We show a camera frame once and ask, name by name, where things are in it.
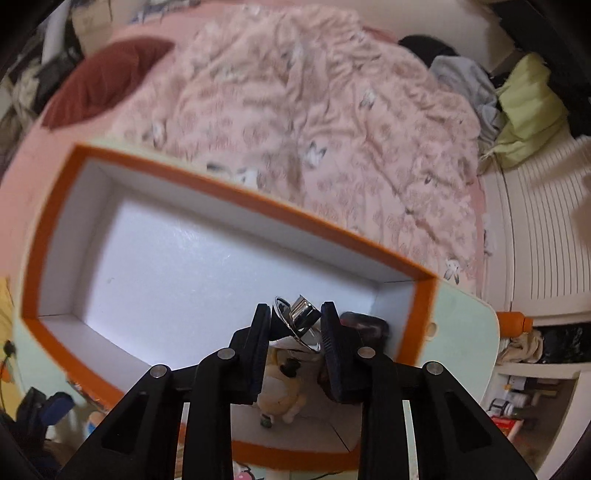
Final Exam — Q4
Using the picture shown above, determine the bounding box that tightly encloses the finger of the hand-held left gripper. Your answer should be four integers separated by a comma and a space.
16, 388, 75, 445

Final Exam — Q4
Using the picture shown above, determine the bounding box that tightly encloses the yellow and white toy figure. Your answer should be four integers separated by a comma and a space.
256, 339, 319, 425

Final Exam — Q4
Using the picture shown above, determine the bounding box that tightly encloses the dark red translucent case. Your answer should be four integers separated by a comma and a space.
339, 311, 391, 356

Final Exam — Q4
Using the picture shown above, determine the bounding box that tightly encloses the black cable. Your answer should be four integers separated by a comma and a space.
0, 340, 19, 371

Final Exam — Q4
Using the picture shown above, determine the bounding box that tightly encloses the pink patterned blanket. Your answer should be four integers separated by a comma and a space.
111, 4, 485, 287

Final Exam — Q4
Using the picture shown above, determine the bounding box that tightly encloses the white louvred wardrobe door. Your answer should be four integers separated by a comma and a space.
480, 134, 591, 315

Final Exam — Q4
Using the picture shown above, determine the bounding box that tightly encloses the orange bottle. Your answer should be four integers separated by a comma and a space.
496, 311, 534, 337

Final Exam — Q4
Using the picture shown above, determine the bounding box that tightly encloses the shiny silver metal object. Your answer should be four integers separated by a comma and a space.
274, 294, 324, 354

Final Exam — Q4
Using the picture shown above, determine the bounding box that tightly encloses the dark red pillow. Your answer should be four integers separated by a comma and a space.
41, 39, 176, 130

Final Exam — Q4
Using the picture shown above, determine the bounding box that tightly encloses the orange cardboard box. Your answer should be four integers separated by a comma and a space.
21, 144, 439, 472

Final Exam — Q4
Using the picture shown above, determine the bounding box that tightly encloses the black cloth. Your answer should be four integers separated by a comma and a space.
398, 34, 462, 66

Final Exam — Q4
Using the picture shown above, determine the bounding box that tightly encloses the beige cloth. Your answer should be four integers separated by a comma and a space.
501, 329, 546, 366

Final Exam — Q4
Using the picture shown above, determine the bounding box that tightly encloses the light green garment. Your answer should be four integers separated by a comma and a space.
478, 52, 574, 170

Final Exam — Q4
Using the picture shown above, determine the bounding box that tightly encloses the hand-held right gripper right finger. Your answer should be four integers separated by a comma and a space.
320, 301, 539, 480

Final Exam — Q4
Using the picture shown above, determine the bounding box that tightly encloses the grey hoodie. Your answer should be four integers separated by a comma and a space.
429, 55, 504, 145

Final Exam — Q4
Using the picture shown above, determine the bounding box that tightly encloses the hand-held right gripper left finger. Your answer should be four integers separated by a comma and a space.
60, 302, 271, 480

